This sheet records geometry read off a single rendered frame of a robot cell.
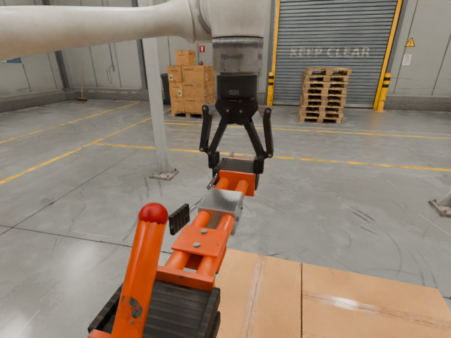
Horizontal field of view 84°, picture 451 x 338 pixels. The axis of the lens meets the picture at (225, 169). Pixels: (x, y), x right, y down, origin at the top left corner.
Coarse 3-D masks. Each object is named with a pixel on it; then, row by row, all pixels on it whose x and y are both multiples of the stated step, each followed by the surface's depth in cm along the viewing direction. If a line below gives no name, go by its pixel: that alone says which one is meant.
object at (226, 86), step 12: (228, 84) 44; (240, 84) 43; (252, 84) 44; (228, 96) 44; (240, 96) 44; (252, 96) 45; (216, 108) 49; (252, 108) 47; (228, 120) 49; (240, 120) 48
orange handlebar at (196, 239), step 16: (192, 224) 37; (224, 224) 37; (176, 240) 33; (192, 240) 33; (208, 240) 33; (224, 240) 33; (176, 256) 31; (192, 256) 34; (208, 256) 30; (224, 256) 34; (208, 272) 28
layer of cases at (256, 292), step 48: (240, 288) 114; (288, 288) 114; (336, 288) 114; (384, 288) 114; (432, 288) 114; (240, 336) 94; (288, 336) 94; (336, 336) 94; (384, 336) 94; (432, 336) 94
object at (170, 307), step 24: (120, 288) 24; (168, 288) 25; (192, 288) 25; (216, 288) 24; (168, 312) 23; (192, 312) 23; (216, 312) 24; (96, 336) 20; (144, 336) 21; (168, 336) 21; (192, 336) 21; (216, 336) 25
